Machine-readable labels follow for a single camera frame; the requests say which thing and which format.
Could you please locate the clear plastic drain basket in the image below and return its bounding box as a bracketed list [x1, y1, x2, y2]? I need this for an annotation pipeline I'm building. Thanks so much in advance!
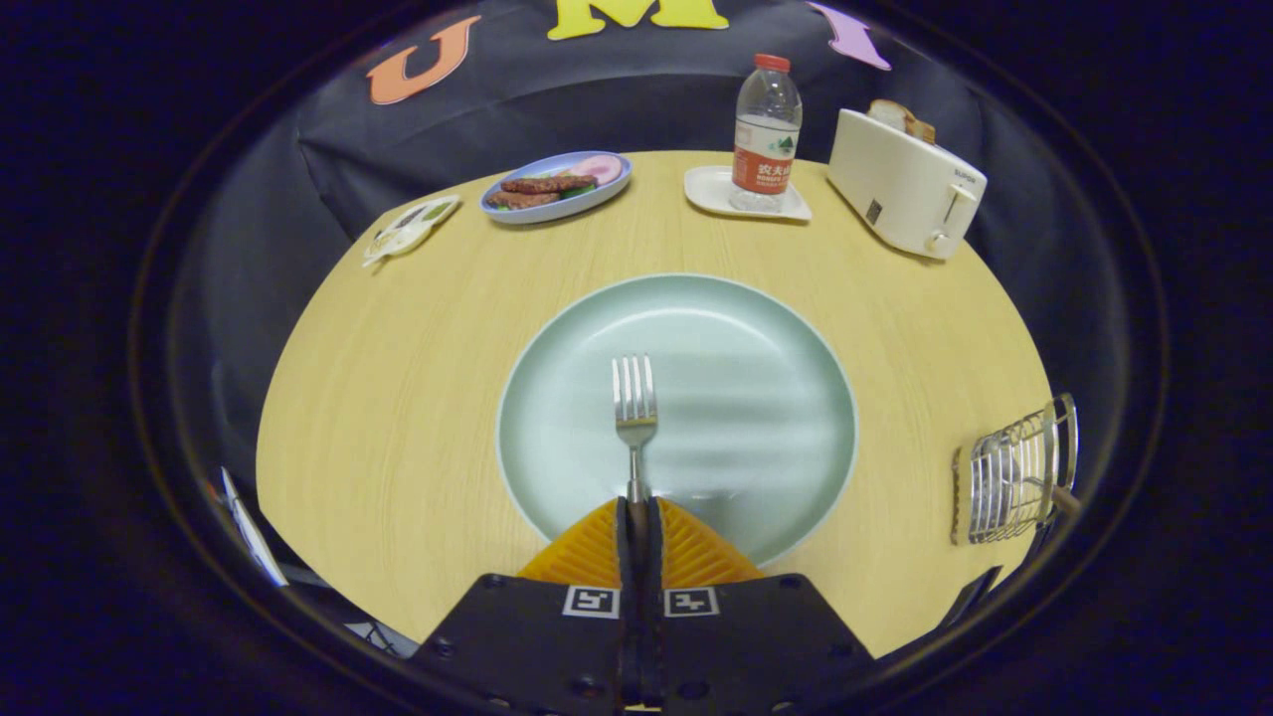
[952, 393, 1080, 546]

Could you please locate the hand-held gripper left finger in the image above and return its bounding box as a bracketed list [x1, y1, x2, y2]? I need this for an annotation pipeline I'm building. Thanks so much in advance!
[410, 495, 642, 715]

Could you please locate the white square coaster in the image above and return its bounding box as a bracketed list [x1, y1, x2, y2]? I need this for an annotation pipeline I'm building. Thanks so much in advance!
[683, 165, 813, 223]

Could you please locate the white divided sauce dish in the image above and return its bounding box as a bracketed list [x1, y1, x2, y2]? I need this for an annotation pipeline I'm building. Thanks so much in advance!
[362, 196, 461, 268]

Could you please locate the white paper sheet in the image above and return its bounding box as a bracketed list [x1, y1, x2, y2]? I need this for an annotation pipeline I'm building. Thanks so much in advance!
[219, 467, 289, 588]

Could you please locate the metal fork wooden handle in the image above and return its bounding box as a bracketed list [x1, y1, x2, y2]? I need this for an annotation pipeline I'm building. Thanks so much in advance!
[612, 355, 659, 508]

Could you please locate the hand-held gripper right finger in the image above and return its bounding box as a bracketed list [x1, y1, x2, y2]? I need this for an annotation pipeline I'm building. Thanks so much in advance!
[637, 495, 876, 715]

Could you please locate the blue oval plate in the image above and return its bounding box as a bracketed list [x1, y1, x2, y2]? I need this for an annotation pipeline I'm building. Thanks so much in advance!
[479, 151, 634, 226]

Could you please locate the clear water bottle red label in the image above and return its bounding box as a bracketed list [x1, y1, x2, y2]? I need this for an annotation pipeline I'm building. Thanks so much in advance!
[731, 54, 803, 214]

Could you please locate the light green plate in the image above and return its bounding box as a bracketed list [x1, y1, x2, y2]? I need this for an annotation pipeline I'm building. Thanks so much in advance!
[496, 273, 859, 568]

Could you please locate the white toaster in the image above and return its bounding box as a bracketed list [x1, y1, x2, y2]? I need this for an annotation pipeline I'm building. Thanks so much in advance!
[827, 107, 989, 262]

